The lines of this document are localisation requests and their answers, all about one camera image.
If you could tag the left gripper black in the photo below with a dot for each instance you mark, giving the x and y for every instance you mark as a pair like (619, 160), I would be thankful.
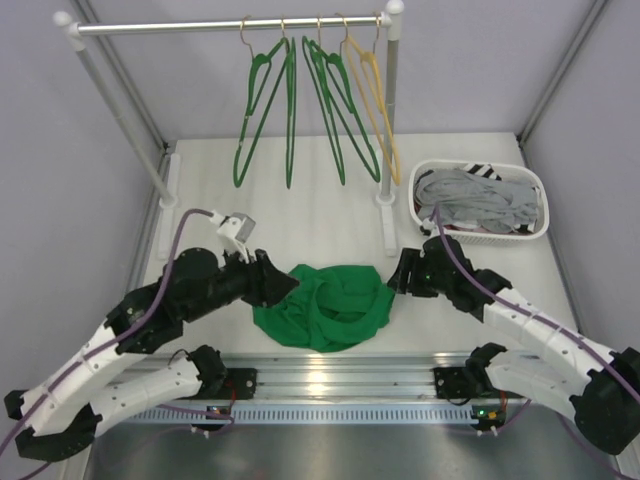
(256, 280)

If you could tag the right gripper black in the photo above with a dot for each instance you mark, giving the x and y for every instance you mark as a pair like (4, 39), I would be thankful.
(411, 261)

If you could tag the green tank top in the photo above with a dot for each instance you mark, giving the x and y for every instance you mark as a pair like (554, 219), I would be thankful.
(332, 309)

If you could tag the green hanger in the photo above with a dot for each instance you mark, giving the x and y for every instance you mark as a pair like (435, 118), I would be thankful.
(266, 71)
(290, 64)
(346, 113)
(312, 52)

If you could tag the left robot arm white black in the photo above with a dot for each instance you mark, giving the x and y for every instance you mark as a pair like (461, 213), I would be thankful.
(80, 403)

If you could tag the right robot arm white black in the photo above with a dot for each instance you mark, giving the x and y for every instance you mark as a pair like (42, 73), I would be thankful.
(590, 384)

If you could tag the yellow hanger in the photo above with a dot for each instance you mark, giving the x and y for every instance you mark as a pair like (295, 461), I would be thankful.
(364, 67)

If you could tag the white laundry basket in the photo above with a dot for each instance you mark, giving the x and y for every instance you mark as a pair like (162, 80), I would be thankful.
(480, 236)

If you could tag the grey clothes in basket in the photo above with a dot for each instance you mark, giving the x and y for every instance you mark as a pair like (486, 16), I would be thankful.
(471, 202)

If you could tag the black white striped garment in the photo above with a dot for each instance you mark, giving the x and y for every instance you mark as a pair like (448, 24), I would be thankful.
(482, 170)

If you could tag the metal clothes rack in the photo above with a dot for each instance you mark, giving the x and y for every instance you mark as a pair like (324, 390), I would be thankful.
(76, 32)

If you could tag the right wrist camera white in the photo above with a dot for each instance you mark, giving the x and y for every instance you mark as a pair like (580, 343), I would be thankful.
(427, 228)

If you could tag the aluminium mounting rail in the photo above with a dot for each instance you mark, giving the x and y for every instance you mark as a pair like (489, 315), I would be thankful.
(336, 378)

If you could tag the white slotted cable duct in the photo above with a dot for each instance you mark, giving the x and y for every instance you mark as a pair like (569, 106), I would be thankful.
(315, 414)

